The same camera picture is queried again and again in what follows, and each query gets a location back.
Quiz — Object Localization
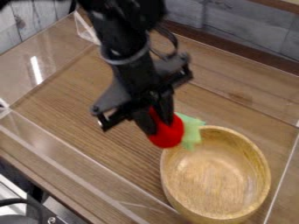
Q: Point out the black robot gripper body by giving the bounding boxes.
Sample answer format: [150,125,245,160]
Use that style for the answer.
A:
[91,46,193,131]

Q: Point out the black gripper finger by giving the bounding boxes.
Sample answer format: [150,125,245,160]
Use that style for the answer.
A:
[133,108,157,136]
[154,93,174,126]

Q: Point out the red plush strawberry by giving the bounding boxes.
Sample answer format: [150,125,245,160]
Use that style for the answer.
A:
[149,108,206,151]

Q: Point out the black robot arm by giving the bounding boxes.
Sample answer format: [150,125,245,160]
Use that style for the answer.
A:
[75,0,193,137]

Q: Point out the wooden bowl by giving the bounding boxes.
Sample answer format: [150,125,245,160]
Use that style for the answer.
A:
[161,125,271,224]

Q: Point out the clear acrylic corner bracket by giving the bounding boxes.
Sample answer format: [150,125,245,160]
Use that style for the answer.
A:
[74,11,101,46]

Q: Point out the clear acrylic enclosure wall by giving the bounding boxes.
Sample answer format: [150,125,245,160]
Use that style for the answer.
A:
[0,108,190,224]

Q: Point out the black metal mount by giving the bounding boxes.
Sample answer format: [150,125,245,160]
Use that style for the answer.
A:
[26,195,62,224]

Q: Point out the black cable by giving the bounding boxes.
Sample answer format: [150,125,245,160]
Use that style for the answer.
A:
[0,199,39,222]

